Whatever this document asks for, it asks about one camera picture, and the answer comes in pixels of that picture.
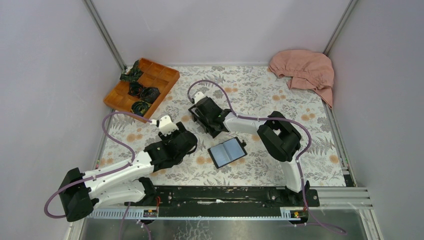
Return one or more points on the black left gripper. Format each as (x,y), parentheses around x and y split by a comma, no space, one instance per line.
(181,129)

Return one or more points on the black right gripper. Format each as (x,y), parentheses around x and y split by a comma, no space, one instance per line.
(215,104)

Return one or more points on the black leather card holder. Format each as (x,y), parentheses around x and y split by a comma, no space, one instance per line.
(227,152)

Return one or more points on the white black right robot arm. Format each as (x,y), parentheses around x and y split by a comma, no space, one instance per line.
(278,134)

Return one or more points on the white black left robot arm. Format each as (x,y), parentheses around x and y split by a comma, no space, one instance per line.
(125,181)

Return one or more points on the black plastic card box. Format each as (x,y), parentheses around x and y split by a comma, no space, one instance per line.
(207,122)

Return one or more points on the floral table mat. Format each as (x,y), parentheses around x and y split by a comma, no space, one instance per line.
(255,91)

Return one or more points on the green patterned rolled sock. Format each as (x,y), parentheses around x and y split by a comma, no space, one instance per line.
(140,107)

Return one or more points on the black rolled sock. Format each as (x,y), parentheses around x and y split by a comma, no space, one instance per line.
(149,94)

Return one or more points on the orange compartment tray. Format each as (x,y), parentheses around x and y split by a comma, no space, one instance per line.
(155,75)

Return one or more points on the dark patterned rolled sock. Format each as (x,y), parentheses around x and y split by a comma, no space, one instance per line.
(133,74)

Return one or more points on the pink cloth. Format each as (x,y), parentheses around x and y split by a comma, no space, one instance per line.
(308,71)

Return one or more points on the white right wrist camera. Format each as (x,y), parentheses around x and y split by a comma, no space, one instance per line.
(197,97)

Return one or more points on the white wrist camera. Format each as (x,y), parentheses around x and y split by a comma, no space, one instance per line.
(165,124)
(197,97)

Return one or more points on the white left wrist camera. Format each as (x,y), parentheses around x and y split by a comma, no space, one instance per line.
(165,124)

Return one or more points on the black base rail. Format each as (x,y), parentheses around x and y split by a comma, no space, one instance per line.
(226,201)

